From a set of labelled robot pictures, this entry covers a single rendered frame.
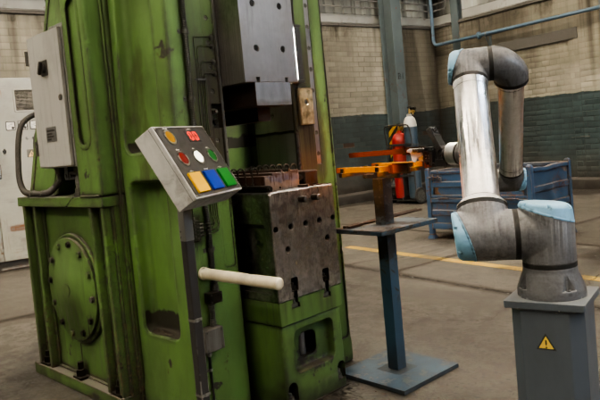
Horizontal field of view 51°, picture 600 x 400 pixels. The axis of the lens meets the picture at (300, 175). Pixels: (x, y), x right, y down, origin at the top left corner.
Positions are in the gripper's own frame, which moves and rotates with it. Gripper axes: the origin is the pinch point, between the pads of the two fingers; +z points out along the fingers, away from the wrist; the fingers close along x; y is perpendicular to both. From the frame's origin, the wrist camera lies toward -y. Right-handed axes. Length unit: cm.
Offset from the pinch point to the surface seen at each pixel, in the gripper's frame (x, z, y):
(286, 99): -43, 31, -25
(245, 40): -63, 30, -49
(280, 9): -41, 32, -63
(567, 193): 371, 109, 64
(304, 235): -44, 23, 33
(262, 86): -55, 30, -30
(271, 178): -55, 29, 7
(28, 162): 24, 551, 3
